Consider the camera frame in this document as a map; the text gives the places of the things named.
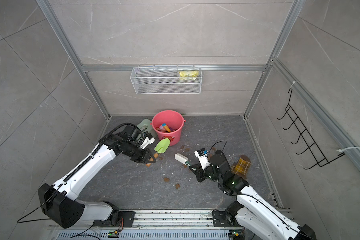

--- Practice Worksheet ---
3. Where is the yellow sponge in basket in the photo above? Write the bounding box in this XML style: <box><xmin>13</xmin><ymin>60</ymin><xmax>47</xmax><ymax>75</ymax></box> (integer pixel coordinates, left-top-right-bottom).
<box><xmin>177</xmin><ymin>70</ymin><xmax>200</xmax><ymax>81</ymax></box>

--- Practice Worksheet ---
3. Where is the green trowel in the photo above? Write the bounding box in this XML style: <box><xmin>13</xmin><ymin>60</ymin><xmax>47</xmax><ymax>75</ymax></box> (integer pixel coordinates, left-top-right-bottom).
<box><xmin>146</xmin><ymin>138</ymin><xmax>171</xmax><ymax>167</ymax></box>

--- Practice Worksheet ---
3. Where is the mint green tissue box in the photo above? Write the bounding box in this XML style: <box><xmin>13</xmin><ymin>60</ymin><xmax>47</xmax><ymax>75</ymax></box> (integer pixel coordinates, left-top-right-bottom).
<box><xmin>137</xmin><ymin>119</ymin><xmax>158</xmax><ymax>140</ymax></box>

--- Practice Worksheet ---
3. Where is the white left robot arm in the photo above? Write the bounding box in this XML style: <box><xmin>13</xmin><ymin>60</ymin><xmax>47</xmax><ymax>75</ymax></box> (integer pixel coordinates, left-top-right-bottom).
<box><xmin>38</xmin><ymin>123</ymin><xmax>156</xmax><ymax>229</ymax></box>

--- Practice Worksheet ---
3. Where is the white cleaning brush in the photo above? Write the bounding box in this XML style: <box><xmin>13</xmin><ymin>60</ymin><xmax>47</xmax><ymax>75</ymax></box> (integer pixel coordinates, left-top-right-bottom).
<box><xmin>175</xmin><ymin>153</ymin><xmax>191</xmax><ymax>167</ymax></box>

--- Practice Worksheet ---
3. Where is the pink plastic bucket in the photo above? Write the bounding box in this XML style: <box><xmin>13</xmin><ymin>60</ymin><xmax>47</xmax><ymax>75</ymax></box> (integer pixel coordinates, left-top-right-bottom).
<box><xmin>151</xmin><ymin>110</ymin><xmax>186</xmax><ymax>146</ymax></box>

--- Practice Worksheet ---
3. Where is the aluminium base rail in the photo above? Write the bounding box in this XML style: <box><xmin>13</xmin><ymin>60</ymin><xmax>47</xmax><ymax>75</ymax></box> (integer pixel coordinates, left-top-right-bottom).
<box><xmin>46</xmin><ymin>210</ymin><xmax>247</xmax><ymax>240</ymax></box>

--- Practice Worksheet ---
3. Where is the white wire wall basket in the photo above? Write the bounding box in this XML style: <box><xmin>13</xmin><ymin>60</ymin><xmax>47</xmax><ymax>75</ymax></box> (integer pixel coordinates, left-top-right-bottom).
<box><xmin>130</xmin><ymin>67</ymin><xmax>203</xmax><ymax>95</ymax></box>

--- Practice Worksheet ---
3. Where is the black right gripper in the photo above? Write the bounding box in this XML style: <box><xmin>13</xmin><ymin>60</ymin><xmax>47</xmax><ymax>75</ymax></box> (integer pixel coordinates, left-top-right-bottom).
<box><xmin>189</xmin><ymin>161</ymin><xmax>222</xmax><ymax>184</ymax></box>

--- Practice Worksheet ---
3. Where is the purple trowel pink handle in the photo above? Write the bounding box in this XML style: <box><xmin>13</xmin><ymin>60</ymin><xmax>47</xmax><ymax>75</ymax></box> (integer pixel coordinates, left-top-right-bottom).
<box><xmin>156</xmin><ymin>126</ymin><xmax>167</xmax><ymax>133</ymax></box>

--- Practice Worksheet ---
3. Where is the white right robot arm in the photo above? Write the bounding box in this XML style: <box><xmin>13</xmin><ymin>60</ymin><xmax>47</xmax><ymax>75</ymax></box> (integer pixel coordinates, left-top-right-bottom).
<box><xmin>188</xmin><ymin>148</ymin><xmax>317</xmax><ymax>240</ymax></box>

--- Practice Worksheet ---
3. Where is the plaid brown cloth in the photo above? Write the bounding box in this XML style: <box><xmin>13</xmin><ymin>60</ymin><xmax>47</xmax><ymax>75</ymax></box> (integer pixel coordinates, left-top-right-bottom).
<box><xmin>232</xmin><ymin>155</ymin><xmax>252</xmax><ymax>180</ymax></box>

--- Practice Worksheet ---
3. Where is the black wall hook rack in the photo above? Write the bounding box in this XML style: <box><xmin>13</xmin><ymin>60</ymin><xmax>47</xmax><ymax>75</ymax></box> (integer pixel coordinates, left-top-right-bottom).
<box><xmin>277</xmin><ymin>89</ymin><xmax>346</xmax><ymax>170</ymax></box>

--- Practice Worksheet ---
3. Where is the yellow toy trowel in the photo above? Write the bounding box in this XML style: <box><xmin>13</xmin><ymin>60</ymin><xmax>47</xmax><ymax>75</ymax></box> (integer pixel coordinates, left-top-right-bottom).
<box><xmin>162</xmin><ymin>123</ymin><xmax>171</xmax><ymax>133</ymax></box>

